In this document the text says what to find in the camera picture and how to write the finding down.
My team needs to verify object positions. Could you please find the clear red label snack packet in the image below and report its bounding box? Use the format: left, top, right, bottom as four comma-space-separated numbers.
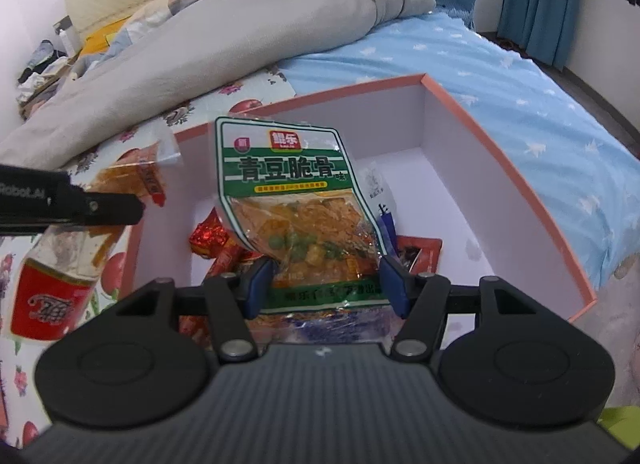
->
10, 135, 182, 343

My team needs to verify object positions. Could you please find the blue curtain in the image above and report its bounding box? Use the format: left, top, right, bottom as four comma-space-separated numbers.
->
497, 0, 584, 68

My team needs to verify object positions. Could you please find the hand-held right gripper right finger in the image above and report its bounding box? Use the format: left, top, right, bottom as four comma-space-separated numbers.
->
380, 256, 528, 364

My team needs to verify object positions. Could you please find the blue snack packet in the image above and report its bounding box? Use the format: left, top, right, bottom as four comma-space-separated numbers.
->
250, 304, 392, 345

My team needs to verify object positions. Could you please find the red square snack packet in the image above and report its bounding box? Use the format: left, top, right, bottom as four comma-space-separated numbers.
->
177, 314, 212, 345

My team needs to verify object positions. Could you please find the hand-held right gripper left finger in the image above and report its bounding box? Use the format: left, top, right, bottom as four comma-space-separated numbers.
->
115, 259, 279, 364

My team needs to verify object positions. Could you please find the green label snack packet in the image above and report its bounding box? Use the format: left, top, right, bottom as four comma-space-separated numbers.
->
214, 116, 402, 315

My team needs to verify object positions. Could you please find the red strip snack packet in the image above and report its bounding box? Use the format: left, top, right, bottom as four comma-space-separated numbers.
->
205, 244, 262, 278

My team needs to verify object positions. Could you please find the blue star bedsheet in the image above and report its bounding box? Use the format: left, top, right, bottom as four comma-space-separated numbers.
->
277, 11, 640, 291

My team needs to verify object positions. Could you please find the green object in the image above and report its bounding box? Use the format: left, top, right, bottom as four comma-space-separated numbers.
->
597, 405, 640, 451

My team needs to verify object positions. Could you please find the fruit printed cloth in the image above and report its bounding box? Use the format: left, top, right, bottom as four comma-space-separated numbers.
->
0, 66, 302, 446

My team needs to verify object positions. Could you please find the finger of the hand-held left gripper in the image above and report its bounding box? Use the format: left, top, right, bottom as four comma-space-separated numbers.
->
70, 186, 146, 227

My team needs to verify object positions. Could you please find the pile of clothes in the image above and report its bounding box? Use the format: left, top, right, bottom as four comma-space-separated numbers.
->
16, 40, 77, 110

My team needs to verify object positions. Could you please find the red foil candy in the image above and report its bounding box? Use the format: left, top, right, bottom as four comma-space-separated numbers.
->
188, 221, 242, 258

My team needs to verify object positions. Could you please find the grey blanket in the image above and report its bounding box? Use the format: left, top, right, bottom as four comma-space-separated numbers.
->
0, 0, 437, 173

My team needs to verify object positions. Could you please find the yellow cloth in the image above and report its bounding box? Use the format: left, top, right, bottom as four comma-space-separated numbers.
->
79, 18, 137, 58

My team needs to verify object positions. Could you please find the orange cardboard box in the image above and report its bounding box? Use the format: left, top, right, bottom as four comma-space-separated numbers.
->
122, 72, 599, 325

